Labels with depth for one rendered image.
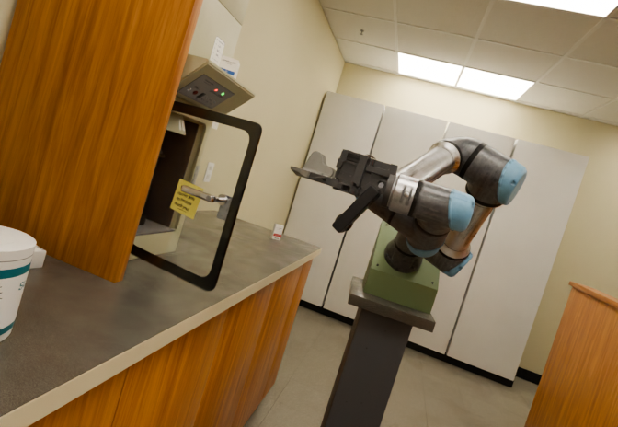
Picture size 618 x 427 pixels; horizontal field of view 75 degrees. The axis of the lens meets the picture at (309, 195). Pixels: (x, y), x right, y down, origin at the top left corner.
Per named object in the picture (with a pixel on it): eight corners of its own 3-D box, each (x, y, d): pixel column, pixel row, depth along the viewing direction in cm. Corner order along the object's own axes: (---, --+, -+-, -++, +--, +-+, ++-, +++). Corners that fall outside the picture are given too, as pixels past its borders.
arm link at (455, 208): (459, 243, 78) (474, 219, 72) (404, 225, 81) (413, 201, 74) (465, 212, 83) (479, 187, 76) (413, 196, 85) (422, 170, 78)
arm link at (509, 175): (432, 241, 155) (489, 134, 113) (466, 266, 149) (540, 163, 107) (415, 259, 149) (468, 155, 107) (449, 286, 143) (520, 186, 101)
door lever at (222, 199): (193, 194, 95) (196, 184, 95) (225, 206, 91) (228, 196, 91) (177, 192, 90) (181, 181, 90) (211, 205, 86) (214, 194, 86)
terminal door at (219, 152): (120, 248, 103) (164, 98, 102) (213, 294, 92) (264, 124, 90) (119, 248, 103) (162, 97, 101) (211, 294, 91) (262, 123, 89)
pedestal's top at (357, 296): (419, 307, 177) (422, 299, 176) (432, 332, 145) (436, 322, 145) (349, 283, 181) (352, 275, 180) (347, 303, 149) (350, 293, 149)
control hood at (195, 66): (157, 86, 101) (168, 48, 100) (216, 115, 132) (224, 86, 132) (197, 98, 98) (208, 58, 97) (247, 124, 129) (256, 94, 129)
